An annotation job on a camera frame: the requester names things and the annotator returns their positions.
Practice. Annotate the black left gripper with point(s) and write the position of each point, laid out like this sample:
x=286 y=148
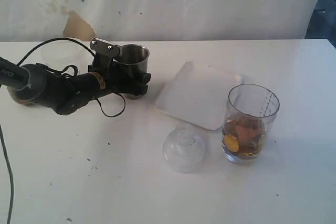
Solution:
x=112 y=79

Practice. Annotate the stainless steel cup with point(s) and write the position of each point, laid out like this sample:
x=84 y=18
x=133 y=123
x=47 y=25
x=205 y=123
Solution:
x=134 y=60

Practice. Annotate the brown wooden cup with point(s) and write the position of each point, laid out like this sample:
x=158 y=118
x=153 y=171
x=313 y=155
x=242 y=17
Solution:
x=25 y=96

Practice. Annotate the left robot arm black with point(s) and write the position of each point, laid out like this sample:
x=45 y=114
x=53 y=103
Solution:
x=64 y=91

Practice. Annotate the clear dome shaker lid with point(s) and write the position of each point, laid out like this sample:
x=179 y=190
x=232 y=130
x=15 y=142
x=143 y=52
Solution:
x=184 y=148

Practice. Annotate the clear plastic shaker cup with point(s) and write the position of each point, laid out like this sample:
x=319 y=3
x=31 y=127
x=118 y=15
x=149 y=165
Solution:
x=250 y=112

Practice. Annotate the translucent plastic container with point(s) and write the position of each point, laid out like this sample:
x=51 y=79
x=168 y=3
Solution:
x=62 y=53

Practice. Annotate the white rectangular tray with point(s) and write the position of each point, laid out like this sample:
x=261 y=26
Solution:
x=198 y=94

